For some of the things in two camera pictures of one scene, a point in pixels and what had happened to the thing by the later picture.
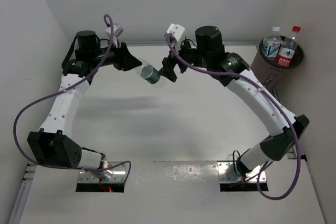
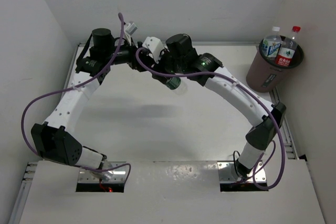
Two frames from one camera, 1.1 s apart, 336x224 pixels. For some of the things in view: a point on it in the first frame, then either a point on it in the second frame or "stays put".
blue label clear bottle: x=271 y=43 stays put
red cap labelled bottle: x=286 y=54 stays put
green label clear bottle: x=151 y=75 -> x=177 y=84
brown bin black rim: x=264 y=70 stays put
